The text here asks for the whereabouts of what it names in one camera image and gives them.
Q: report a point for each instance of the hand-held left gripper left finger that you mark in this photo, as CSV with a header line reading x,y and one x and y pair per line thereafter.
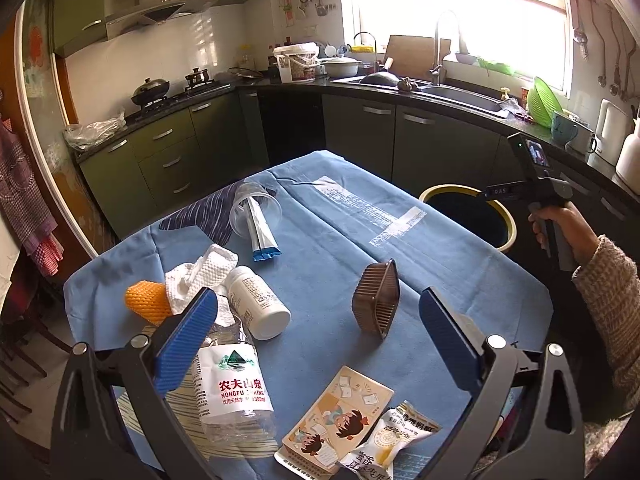
x,y
185,340

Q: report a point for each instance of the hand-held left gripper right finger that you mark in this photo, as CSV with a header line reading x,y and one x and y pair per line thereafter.
x,y
445,335

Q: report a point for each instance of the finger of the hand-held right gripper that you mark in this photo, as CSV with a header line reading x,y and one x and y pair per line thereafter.
x,y
500,192

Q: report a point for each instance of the yellow rimmed bin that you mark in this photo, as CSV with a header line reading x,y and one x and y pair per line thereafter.
x,y
465,215

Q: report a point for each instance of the brown plastic tray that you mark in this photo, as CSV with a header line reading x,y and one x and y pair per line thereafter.
x,y
372,305

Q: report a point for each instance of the white paper towel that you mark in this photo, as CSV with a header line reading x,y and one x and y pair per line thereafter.
x,y
210,265

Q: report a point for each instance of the white pill bottle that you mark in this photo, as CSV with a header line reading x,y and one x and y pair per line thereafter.
x,y
260,305

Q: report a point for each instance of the clear plastic water bottle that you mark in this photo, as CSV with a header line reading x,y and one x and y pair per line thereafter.
x,y
235,410

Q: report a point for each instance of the white yellow snack wrapper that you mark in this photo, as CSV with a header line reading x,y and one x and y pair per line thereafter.
x,y
385,440

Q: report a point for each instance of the blue white sachet packet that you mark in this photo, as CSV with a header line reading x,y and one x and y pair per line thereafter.
x,y
265,245

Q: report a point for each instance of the clear plastic cup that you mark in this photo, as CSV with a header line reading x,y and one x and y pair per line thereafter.
x,y
239,215

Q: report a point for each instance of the cartoon printed paper box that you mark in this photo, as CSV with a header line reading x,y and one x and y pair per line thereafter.
x,y
330,420

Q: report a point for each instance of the person's right forearm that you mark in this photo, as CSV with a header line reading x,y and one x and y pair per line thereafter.
x,y
610,310

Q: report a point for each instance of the person's right hand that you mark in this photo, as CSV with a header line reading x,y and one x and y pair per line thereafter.
x,y
575,225

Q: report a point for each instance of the teal ceramic mug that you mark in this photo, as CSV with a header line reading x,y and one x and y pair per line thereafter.
x,y
564,130

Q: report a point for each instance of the green plastic colander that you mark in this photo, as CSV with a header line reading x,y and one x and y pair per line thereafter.
x,y
545,105

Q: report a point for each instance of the white electric kettle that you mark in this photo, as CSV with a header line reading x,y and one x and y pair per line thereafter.
x,y
611,130

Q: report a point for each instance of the white thermos jug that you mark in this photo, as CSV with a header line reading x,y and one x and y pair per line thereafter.
x,y
630,160

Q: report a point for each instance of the steel kitchen sink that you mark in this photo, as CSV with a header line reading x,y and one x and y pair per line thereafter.
x,y
460,95

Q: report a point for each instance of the green plastic basket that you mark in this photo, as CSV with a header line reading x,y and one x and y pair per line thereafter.
x,y
495,66

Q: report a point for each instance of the hanging metal ladle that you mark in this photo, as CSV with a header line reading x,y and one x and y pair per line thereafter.
x,y
614,87
581,35

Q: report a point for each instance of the blue printed tablecloth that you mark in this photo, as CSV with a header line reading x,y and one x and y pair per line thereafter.
x,y
325,260

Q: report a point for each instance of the steel kitchen faucet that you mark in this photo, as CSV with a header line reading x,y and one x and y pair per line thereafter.
x,y
436,60

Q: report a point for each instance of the kitchen window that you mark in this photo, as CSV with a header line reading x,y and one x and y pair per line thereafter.
x,y
500,20

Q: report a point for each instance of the dark wooden chair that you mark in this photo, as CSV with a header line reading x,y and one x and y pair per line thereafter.
x,y
30,340

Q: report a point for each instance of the wooden cutting board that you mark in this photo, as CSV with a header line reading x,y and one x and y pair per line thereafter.
x,y
410,55

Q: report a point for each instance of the green kitchen base cabinets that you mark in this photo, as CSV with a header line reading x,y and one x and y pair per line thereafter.
x,y
165,160

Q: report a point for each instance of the white enamel pot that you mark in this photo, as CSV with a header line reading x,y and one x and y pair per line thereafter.
x,y
340,67

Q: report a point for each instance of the checkered apron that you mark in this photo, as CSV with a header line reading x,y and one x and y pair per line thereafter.
x,y
25,195

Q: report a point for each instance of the clear plastic bag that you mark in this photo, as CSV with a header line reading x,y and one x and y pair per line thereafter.
x,y
95,132

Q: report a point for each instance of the white plastic bucket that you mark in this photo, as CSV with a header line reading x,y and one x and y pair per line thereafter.
x,y
295,65

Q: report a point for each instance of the black gas stove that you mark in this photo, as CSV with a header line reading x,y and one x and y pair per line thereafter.
x,y
210,91

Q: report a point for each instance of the black lidded wok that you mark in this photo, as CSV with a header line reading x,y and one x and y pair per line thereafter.
x,y
150,91

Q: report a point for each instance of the small black lidded pot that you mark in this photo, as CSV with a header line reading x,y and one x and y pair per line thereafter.
x,y
196,77

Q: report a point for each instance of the glass pot lid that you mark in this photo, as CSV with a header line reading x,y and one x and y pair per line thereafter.
x,y
245,74

